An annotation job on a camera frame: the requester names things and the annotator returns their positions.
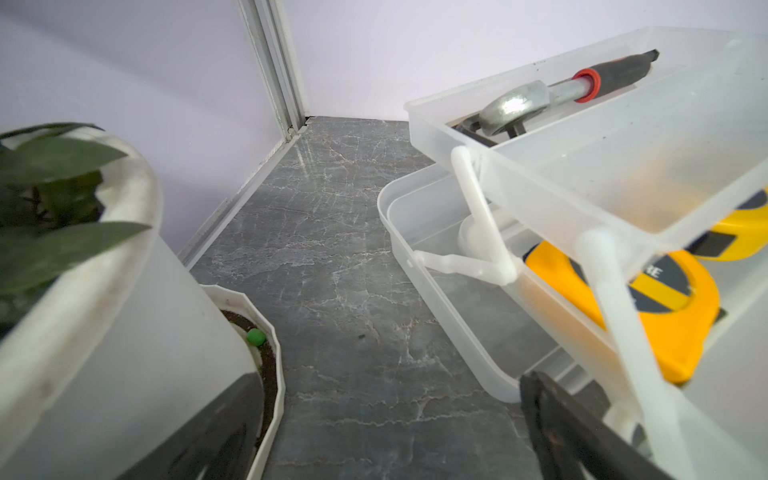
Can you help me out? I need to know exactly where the white plant saucer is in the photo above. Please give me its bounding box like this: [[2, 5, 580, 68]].
[[202, 285, 286, 479]]

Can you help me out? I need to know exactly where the green potted plant white pot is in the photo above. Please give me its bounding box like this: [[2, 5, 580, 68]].
[[1, 123, 265, 479]]

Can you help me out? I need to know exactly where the white open toolbox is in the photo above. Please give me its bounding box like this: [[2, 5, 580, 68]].
[[378, 27, 767, 479]]

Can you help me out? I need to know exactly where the red-black handled metal tool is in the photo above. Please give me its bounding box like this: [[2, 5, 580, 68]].
[[451, 49, 660, 146]]

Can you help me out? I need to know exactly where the yellow tape measure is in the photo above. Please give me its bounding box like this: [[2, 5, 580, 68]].
[[686, 188, 767, 262], [524, 242, 724, 384]]

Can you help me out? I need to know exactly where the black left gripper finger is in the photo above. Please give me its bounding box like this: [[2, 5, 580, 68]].
[[520, 372, 669, 479]]

